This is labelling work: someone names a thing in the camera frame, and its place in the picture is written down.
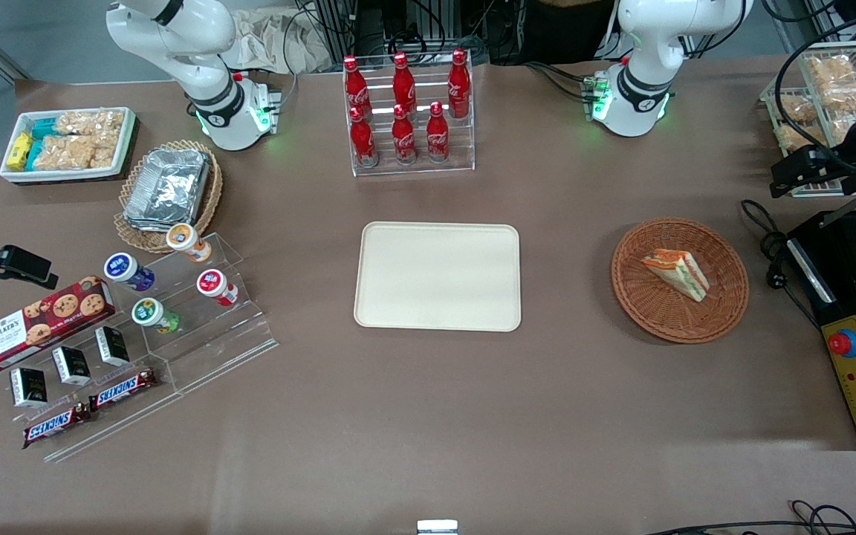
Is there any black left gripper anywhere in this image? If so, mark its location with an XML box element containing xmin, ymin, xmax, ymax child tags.
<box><xmin>770</xmin><ymin>145</ymin><xmax>856</xmax><ymax>199</ymax></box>

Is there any triangle sandwich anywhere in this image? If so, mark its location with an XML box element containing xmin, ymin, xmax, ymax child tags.
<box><xmin>641</xmin><ymin>249</ymin><xmax>711</xmax><ymax>302</ymax></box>

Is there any round brown wicker basket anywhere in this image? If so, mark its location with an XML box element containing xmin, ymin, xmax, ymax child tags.
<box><xmin>611</xmin><ymin>217</ymin><xmax>750</xmax><ymax>344</ymax></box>

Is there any oval tan wicker basket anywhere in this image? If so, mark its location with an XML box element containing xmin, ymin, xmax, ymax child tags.
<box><xmin>114</xmin><ymin>140</ymin><xmax>224</xmax><ymax>254</ymax></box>

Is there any beige rectangular tray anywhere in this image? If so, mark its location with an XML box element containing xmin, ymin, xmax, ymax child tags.
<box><xmin>354</xmin><ymin>221</ymin><xmax>522</xmax><ymax>332</ymax></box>

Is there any rice cracker packet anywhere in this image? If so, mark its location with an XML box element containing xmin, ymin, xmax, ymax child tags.
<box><xmin>777</xmin><ymin>119</ymin><xmax>846</xmax><ymax>154</ymax></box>
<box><xmin>822</xmin><ymin>80</ymin><xmax>856</xmax><ymax>114</ymax></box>
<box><xmin>31</xmin><ymin>135</ymin><xmax>118</xmax><ymax>171</ymax></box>
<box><xmin>55</xmin><ymin>110</ymin><xmax>126</xmax><ymax>140</ymax></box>
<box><xmin>803</xmin><ymin>56</ymin><xmax>856</xmax><ymax>88</ymax></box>
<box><xmin>777</xmin><ymin>93</ymin><xmax>820</xmax><ymax>124</ymax></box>

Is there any red Walkers cookie box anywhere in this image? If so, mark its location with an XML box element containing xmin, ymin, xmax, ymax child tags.
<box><xmin>0</xmin><ymin>276</ymin><xmax>117</xmax><ymax>372</ymax></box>

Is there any blue lid small cup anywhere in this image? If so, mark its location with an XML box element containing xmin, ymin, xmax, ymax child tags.
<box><xmin>104</xmin><ymin>253</ymin><xmax>156</xmax><ymax>293</ymax></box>

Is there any small black box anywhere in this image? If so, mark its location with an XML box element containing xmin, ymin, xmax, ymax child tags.
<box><xmin>52</xmin><ymin>346</ymin><xmax>92</xmax><ymax>386</ymax></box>
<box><xmin>95</xmin><ymin>326</ymin><xmax>132</xmax><ymax>367</ymax></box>
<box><xmin>10</xmin><ymin>367</ymin><xmax>49</xmax><ymax>408</ymax></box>

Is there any yellow snack pack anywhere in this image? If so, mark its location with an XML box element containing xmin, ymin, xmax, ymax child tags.
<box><xmin>7</xmin><ymin>132</ymin><xmax>34</xmax><ymax>171</ymax></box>

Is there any green lid small cup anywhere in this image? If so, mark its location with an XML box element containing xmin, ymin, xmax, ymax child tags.
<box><xmin>132</xmin><ymin>297</ymin><xmax>182</xmax><ymax>334</ymax></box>

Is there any teal snack pack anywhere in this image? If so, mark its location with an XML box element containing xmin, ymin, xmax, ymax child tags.
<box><xmin>25</xmin><ymin>119</ymin><xmax>59</xmax><ymax>169</ymax></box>

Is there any black machine with yellow panel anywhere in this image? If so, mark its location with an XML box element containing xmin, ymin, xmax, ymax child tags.
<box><xmin>786</xmin><ymin>210</ymin><xmax>856</xmax><ymax>452</ymax></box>

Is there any Snickers chocolate bar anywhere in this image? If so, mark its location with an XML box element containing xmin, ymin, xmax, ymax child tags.
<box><xmin>22</xmin><ymin>403</ymin><xmax>93</xmax><ymax>450</ymax></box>
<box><xmin>89</xmin><ymin>369</ymin><xmax>158</xmax><ymax>412</ymax></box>

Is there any white rectangular snack bin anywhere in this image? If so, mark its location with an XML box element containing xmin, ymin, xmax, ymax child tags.
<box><xmin>0</xmin><ymin>107</ymin><xmax>137</xmax><ymax>184</ymax></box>

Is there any stack of foil trays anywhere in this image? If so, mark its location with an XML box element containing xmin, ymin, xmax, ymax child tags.
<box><xmin>123</xmin><ymin>148</ymin><xmax>212</xmax><ymax>232</ymax></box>

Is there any orange lid small cup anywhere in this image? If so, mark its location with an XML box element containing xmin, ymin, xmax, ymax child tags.
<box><xmin>166</xmin><ymin>223</ymin><xmax>213</xmax><ymax>264</ymax></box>

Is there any red lid small cup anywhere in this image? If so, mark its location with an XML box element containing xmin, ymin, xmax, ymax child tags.
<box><xmin>197</xmin><ymin>269</ymin><xmax>240</xmax><ymax>308</ymax></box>

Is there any clear acrylic stepped display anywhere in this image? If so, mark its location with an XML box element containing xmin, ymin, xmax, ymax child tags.
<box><xmin>0</xmin><ymin>233</ymin><xmax>279</xmax><ymax>464</ymax></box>

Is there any clear acrylic bottle rack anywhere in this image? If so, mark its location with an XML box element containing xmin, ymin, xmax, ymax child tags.
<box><xmin>343</xmin><ymin>61</ymin><xmax>476</xmax><ymax>178</ymax></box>

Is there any crumpled beige cloth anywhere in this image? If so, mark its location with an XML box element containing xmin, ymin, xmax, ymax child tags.
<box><xmin>231</xmin><ymin>9</ymin><xmax>334</xmax><ymax>75</ymax></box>

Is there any red cola bottle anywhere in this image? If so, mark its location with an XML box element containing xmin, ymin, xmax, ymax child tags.
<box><xmin>343</xmin><ymin>56</ymin><xmax>372</xmax><ymax>121</ymax></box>
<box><xmin>348</xmin><ymin>106</ymin><xmax>379</xmax><ymax>168</ymax></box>
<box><xmin>391</xmin><ymin>104</ymin><xmax>418</xmax><ymax>165</ymax></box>
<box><xmin>392</xmin><ymin>52</ymin><xmax>418</xmax><ymax>114</ymax></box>
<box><xmin>425</xmin><ymin>102</ymin><xmax>450</xmax><ymax>163</ymax></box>
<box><xmin>447</xmin><ymin>48</ymin><xmax>472</xmax><ymax>120</ymax></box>

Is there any black machine power cable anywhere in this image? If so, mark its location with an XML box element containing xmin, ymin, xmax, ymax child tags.
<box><xmin>740</xmin><ymin>199</ymin><xmax>823</xmax><ymax>329</ymax></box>

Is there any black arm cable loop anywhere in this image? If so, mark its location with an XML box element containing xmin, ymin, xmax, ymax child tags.
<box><xmin>774</xmin><ymin>6</ymin><xmax>856</xmax><ymax>153</ymax></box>

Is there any black base cable bundle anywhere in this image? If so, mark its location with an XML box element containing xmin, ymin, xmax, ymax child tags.
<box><xmin>523</xmin><ymin>59</ymin><xmax>601</xmax><ymax>103</ymax></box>

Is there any black cable at table edge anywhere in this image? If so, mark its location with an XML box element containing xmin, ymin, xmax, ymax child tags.
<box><xmin>643</xmin><ymin>499</ymin><xmax>856</xmax><ymax>535</ymax></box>

